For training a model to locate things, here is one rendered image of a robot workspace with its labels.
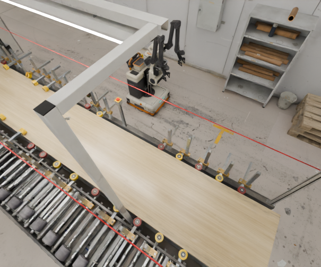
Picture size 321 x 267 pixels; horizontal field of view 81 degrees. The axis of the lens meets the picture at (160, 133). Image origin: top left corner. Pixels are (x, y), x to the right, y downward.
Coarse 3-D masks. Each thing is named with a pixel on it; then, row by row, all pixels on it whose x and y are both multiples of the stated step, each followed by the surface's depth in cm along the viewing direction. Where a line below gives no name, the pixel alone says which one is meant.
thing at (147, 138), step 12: (24, 72) 342; (84, 108) 302; (108, 120) 285; (120, 120) 279; (132, 132) 269; (156, 144) 255; (204, 168) 233; (228, 180) 226; (252, 192) 217; (264, 204) 213
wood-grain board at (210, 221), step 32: (0, 64) 327; (0, 96) 282; (32, 96) 281; (32, 128) 248; (96, 128) 247; (64, 160) 221; (96, 160) 220; (128, 160) 220; (160, 160) 220; (128, 192) 199; (160, 192) 198; (192, 192) 198; (224, 192) 198; (160, 224) 181; (192, 224) 181; (224, 224) 180; (256, 224) 180; (224, 256) 166; (256, 256) 166
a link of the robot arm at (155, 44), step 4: (160, 36) 236; (156, 40) 242; (156, 44) 248; (156, 48) 253; (152, 52) 261; (156, 52) 259; (152, 56) 265; (156, 56) 266; (152, 60) 268; (152, 64) 273
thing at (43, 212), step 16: (0, 144) 270; (16, 144) 241; (16, 160) 255; (16, 176) 242; (48, 192) 230; (0, 208) 197; (16, 208) 209; (80, 208) 208; (16, 224) 188; (64, 224) 201; (32, 240) 180; (64, 240) 191; (112, 240) 190; (128, 256) 192; (144, 256) 192
